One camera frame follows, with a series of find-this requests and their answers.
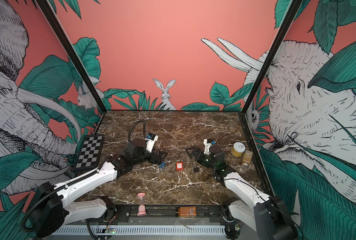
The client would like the red padlock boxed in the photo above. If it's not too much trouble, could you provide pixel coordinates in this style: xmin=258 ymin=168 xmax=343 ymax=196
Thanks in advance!
xmin=176 ymin=162 xmax=183 ymax=171

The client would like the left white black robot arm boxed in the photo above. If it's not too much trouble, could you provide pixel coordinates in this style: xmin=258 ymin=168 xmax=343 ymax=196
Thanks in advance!
xmin=20 ymin=138 xmax=168 ymax=238

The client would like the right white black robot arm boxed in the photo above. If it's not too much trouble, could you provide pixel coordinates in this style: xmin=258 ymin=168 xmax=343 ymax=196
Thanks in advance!
xmin=185 ymin=146 xmax=299 ymax=240

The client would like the left blue padlock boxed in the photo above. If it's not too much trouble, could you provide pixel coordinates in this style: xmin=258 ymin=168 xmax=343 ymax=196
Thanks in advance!
xmin=159 ymin=162 xmax=166 ymax=170

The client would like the brown spice jar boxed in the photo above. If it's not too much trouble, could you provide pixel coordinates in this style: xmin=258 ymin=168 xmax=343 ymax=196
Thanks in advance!
xmin=241 ymin=150 xmax=253 ymax=169

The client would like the pink hourglass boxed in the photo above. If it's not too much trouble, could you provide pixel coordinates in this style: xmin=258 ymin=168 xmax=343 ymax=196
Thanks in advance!
xmin=137 ymin=192 xmax=147 ymax=217

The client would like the orange rectangular box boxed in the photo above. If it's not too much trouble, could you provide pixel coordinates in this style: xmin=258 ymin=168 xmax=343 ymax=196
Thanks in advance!
xmin=178 ymin=206 xmax=197 ymax=218

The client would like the black white checkerboard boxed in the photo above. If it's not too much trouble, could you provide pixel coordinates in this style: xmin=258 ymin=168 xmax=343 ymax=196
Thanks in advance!
xmin=74 ymin=134 xmax=104 ymax=172

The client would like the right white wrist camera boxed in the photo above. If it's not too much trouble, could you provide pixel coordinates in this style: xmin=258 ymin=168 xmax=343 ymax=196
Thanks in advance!
xmin=203 ymin=139 xmax=216 ymax=155

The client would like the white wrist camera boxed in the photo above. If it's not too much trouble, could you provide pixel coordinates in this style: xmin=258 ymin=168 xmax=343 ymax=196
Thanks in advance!
xmin=146 ymin=133 xmax=159 ymax=153
xmin=203 ymin=139 xmax=216 ymax=155

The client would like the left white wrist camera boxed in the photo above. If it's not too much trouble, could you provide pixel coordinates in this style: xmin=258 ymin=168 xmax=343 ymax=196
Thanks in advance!
xmin=146 ymin=133 xmax=159 ymax=153

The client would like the white perforated rail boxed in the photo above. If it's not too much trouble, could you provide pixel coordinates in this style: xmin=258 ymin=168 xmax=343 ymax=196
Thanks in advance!
xmin=51 ymin=224 xmax=226 ymax=236

